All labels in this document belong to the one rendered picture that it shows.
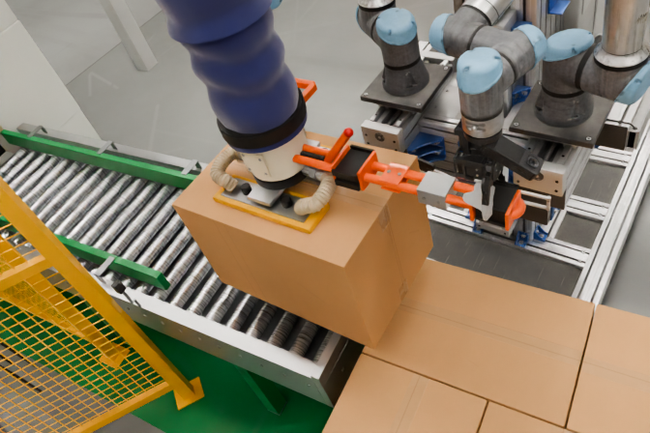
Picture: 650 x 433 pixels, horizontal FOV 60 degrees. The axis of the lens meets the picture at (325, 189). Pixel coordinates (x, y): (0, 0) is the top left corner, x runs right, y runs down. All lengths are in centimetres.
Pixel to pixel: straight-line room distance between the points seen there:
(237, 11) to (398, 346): 111
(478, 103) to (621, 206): 160
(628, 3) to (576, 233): 127
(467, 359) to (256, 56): 106
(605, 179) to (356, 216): 148
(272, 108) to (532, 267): 138
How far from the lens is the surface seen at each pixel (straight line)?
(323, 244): 141
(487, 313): 186
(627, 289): 260
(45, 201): 304
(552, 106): 164
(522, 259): 238
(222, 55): 124
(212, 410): 256
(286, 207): 148
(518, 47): 108
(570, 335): 183
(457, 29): 115
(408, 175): 132
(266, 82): 129
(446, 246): 243
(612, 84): 151
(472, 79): 100
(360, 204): 147
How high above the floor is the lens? 214
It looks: 44 degrees down
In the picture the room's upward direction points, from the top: 20 degrees counter-clockwise
